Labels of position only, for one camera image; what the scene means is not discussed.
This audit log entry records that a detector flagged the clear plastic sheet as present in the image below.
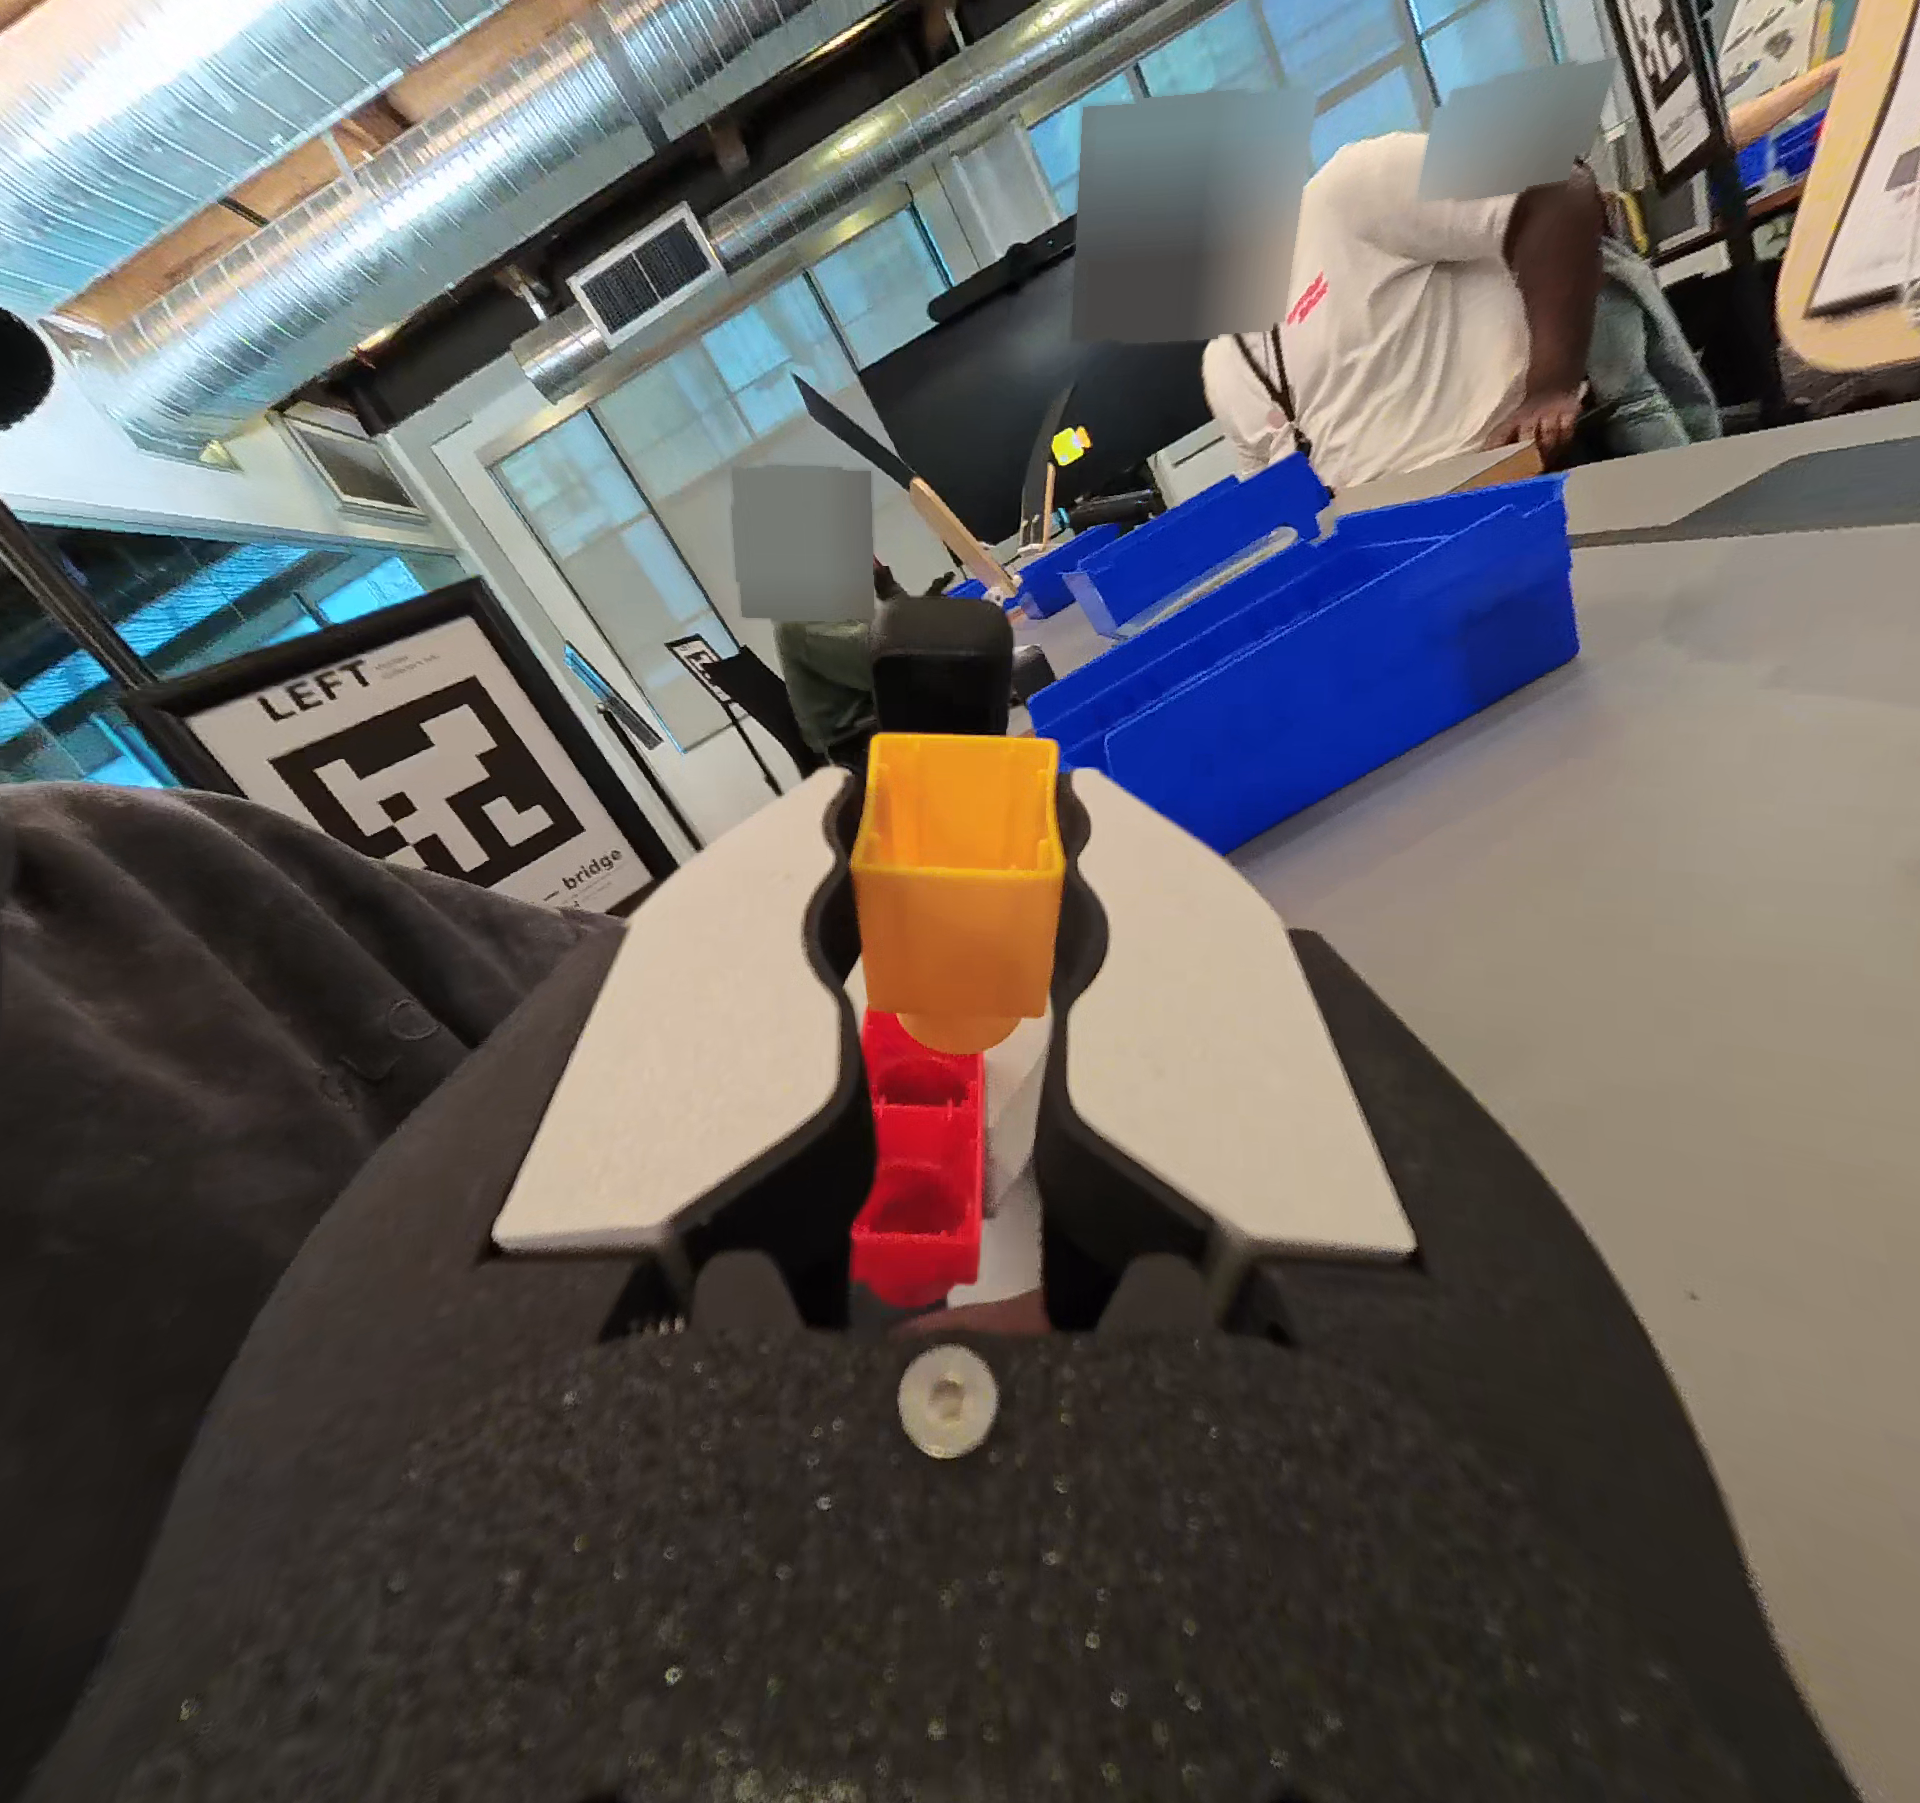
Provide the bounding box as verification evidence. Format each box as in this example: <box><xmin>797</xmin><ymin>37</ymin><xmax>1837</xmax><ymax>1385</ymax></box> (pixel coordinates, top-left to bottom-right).
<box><xmin>1118</xmin><ymin>526</ymin><xmax>1306</xmax><ymax>629</ymax></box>

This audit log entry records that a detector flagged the black white marker board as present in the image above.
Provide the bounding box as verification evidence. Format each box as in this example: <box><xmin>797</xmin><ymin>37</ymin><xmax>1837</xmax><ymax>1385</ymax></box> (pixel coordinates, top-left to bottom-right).
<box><xmin>1586</xmin><ymin>0</ymin><xmax>1727</xmax><ymax>194</ymax></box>
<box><xmin>128</xmin><ymin>576</ymin><xmax>679</xmax><ymax>919</ymax></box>

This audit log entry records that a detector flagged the blue plastic bin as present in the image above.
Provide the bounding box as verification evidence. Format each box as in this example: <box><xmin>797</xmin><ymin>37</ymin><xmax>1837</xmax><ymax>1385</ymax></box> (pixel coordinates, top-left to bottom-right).
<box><xmin>1021</xmin><ymin>519</ymin><xmax>1131</xmax><ymax>620</ymax></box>
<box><xmin>1028</xmin><ymin>471</ymin><xmax>1580</xmax><ymax>857</ymax></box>
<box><xmin>1072</xmin><ymin>455</ymin><xmax>1339</xmax><ymax>640</ymax></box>

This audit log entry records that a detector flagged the person's dark sweatshirt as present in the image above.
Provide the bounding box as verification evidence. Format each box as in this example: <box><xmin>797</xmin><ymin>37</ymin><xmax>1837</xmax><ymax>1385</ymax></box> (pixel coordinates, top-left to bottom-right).
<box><xmin>0</xmin><ymin>779</ymin><xmax>627</xmax><ymax>1803</ymax></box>

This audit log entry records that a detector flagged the narrow silver air duct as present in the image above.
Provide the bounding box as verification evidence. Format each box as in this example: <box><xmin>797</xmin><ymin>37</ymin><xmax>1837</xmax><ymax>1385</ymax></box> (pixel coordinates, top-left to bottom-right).
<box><xmin>513</xmin><ymin>0</ymin><xmax>1440</xmax><ymax>405</ymax></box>

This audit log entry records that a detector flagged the black screen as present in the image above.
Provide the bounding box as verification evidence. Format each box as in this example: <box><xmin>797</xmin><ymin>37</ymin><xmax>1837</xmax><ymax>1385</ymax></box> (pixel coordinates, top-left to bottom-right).
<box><xmin>860</xmin><ymin>244</ymin><xmax>1278</xmax><ymax>545</ymax></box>

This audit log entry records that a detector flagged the black video bar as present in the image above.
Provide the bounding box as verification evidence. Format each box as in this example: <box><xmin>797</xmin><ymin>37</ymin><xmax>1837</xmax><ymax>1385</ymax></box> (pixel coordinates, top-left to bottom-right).
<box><xmin>927</xmin><ymin>220</ymin><xmax>1081</xmax><ymax>325</ymax></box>

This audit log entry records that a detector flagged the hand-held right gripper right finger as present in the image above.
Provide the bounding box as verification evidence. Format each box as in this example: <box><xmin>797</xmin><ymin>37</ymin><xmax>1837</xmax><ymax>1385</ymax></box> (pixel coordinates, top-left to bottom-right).
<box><xmin>1035</xmin><ymin>767</ymin><xmax>1425</xmax><ymax>1338</ymax></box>

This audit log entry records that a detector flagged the denim jacket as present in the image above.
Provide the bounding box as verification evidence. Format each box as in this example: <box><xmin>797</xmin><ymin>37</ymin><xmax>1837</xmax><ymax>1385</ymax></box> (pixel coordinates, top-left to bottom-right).
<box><xmin>1589</xmin><ymin>235</ymin><xmax>1727</xmax><ymax>459</ymax></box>

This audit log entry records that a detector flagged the white printed paper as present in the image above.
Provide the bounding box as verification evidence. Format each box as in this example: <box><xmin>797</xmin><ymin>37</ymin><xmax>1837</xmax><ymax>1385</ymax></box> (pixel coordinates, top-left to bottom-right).
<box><xmin>1807</xmin><ymin>26</ymin><xmax>1920</xmax><ymax>319</ymax></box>

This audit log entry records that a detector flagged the yellow toy block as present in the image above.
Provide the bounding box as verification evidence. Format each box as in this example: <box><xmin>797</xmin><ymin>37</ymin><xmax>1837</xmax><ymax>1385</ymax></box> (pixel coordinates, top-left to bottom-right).
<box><xmin>850</xmin><ymin>735</ymin><xmax>1071</xmax><ymax>1057</ymax></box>

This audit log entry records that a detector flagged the light wooden slat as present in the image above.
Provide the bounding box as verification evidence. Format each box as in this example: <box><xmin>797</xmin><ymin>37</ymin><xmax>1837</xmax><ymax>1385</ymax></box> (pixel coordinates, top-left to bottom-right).
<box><xmin>908</xmin><ymin>478</ymin><xmax>1024</xmax><ymax>600</ymax></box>

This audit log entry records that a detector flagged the instruction board on stand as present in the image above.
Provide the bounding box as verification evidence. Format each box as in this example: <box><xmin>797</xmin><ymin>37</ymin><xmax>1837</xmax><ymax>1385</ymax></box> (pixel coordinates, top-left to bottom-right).
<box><xmin>1774</xmin><ymin>0</ymin><xmax>1920</xmax><ymax>375</ymax></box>

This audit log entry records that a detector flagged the wide silver air duct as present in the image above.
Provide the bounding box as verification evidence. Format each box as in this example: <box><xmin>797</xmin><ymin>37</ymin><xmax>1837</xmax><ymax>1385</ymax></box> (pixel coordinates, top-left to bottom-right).
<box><xmin>60</xmin><ymin>0</ymin><xmax>1278</xmax><ymax>459</ymax></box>
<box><xmin>0</xmin><ymin>0</ymin><xmax>723</xmax><ymax>322</ymax></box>

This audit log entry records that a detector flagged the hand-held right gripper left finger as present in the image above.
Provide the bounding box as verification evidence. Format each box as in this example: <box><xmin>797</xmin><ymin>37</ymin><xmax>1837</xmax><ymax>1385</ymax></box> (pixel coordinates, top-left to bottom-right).
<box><xmin>488</xmin><ymin>767</ymin><xmax>878</xmax><ymax>1318</ymax></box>

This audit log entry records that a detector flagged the small black white marker sign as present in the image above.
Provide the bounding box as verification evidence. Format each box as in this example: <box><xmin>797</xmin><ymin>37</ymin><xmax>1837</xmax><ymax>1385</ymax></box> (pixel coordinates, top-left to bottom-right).
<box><xmin>664</xmin><ymin>633</ymin><xmax>818</xmax><ymax>794</ymax></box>

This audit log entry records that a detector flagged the red double toy block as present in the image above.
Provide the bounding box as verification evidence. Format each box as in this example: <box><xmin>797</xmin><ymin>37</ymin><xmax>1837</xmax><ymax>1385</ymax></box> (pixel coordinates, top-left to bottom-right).
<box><xmin>850</xmin><ymin>1010</ymin><xmax>990</xmax><ymax>1307</ymax></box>

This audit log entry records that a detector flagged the black fuzzy microphone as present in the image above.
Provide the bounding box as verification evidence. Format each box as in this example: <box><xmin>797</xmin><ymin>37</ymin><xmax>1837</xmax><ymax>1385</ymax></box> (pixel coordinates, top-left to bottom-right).
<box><xmin>0</xmin><ymin>312</ymin><xmax>151</xmax><ymax>680</ymax></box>

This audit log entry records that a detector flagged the grey desk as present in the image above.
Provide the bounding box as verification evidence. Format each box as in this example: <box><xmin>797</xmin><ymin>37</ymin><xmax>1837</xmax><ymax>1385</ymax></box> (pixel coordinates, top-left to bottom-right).
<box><xmin>838</xmin><ymin>399</ymin><xmax>1920</xmax><ymax>1803</ymax></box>

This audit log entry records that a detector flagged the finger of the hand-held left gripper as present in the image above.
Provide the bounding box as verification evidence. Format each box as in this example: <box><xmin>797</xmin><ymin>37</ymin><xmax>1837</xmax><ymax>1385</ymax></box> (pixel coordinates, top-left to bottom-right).
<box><xmin>947</xmin><ymin>1026</ymin><xmax>1055</xmax><ymax>1309</ymax></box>

